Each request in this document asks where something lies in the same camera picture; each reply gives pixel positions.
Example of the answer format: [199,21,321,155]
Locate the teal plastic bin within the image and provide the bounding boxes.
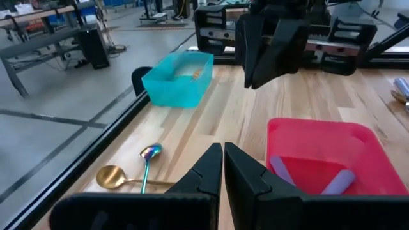
[141,50,214,109]

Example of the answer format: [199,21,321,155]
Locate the black computer tower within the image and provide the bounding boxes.
[77,24,111,70]

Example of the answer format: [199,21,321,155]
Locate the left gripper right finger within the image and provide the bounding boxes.
[224,142,409,230]

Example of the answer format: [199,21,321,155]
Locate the grey metal workbench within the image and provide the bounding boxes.
[0,24,96,99]

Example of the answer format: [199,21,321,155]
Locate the black frame knob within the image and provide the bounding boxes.
[131,66,153,97]

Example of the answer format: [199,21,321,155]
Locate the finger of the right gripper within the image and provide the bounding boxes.
[235,14,268,89]
[252,18,310,90]

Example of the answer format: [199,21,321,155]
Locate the lavender-handled silver spoon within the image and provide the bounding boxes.
[269,155,297,187]
[321,169,357,196]
[393,77,409,113]

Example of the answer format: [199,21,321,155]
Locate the black aluminium table frame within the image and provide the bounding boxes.
[0,22,409,230]

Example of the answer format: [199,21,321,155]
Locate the pink plastic bin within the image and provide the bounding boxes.
[266,117,409,196]

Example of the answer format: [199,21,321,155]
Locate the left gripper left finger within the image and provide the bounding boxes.
[49,142,224,230]

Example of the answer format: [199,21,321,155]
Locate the rainbow iridescent spoon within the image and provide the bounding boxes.
[139,143,163,195]

